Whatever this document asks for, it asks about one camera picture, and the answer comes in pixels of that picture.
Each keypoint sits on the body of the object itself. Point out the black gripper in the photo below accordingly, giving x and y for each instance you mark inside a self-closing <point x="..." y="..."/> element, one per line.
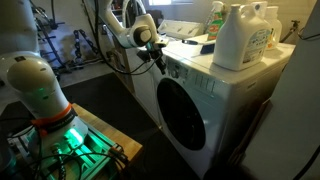
<point x="151" y="50"/>

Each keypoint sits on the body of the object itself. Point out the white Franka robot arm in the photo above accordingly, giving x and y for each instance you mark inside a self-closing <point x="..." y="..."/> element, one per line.
<point x="36" y="80"/>

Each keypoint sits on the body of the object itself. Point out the silver washer control knob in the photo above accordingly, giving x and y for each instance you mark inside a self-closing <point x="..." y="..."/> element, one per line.
<point x="174" y="73"/>

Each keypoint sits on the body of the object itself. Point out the white top-load laundry machine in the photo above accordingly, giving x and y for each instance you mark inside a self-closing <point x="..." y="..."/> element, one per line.
<point x="143" y="83"/>

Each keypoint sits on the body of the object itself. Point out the black pen-shaped tool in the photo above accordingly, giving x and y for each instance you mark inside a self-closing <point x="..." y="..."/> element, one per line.
<point x="190" y="42"/>

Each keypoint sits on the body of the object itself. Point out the white detergent drawer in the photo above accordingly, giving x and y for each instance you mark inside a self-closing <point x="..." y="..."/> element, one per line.
<point x="205" y="83"/>

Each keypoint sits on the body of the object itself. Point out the dark blue flat object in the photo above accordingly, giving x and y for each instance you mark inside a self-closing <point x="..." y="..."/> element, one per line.
<point x="207" y="49"/>

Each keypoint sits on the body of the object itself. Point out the round dark washer door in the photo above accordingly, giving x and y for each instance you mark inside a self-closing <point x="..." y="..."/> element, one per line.
<point x="181" y="115"/>

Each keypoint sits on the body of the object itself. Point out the black floor mat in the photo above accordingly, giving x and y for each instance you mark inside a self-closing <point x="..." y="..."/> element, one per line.
<point x="110" y="96"/>

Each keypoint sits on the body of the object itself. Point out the bright window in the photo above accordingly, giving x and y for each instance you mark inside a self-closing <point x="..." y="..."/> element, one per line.
<point x="166" y="2"/>

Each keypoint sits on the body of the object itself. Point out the green label spray bottle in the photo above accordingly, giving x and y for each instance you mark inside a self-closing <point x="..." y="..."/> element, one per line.
<point x="216" y="25"/>

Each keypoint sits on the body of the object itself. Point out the white front-load washing machine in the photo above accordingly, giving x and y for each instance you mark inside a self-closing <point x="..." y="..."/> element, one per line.
<point x="233" y="100"/>

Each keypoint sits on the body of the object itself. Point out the large white detergent jug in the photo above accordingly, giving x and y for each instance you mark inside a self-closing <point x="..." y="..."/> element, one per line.
<point x="240" y="40"/>

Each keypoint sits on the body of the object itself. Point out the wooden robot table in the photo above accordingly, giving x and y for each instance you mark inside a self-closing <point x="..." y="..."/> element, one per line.
<point x="110" y="133"/>

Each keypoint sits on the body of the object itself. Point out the blue weight bench rack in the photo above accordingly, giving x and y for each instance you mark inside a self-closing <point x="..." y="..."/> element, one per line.
<point x="50" y="40"/>

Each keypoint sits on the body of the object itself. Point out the white bottle yellow label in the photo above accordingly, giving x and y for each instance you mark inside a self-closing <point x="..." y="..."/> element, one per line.
<point x="275" y="28"/>

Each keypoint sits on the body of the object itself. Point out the wall water faucet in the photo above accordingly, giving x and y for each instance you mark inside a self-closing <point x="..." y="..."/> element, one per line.
<point x="290" y="30"/>

